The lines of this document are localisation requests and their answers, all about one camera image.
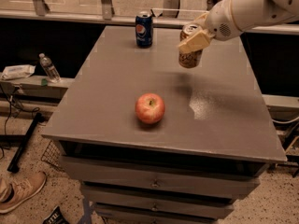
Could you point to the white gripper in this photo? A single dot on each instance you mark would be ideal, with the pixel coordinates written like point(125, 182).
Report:
point(220, 21)

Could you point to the orange soda can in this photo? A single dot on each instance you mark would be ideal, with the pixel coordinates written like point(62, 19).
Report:
point(192, 59)

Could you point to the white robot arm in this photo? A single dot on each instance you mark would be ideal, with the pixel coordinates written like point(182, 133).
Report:
point(253, 13)

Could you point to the blue Pepsi can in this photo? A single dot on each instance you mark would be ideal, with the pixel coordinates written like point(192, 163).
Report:
point(144, 29)

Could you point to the red apple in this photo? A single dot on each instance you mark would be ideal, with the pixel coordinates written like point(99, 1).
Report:
point(149, 108)

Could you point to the grey drawer cabinet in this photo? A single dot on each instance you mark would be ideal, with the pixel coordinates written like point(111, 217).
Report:
point(215, 139)

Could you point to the clear plastic water bottle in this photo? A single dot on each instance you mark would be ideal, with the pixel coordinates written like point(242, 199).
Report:
point(49, 68)

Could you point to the white wipes packet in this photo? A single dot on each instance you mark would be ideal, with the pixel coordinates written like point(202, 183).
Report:
point(17, 71)

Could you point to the black metal stand leg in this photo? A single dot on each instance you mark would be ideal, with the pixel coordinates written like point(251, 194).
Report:
point(13, 166)

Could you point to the black printed bag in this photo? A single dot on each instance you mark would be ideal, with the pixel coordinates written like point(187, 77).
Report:
point(56, 217)

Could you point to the tan sneaker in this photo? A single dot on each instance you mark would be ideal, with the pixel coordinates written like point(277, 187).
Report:
point(14, 193)

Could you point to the wire mesh basket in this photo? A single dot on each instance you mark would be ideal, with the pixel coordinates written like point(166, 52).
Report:
point(51, 157)

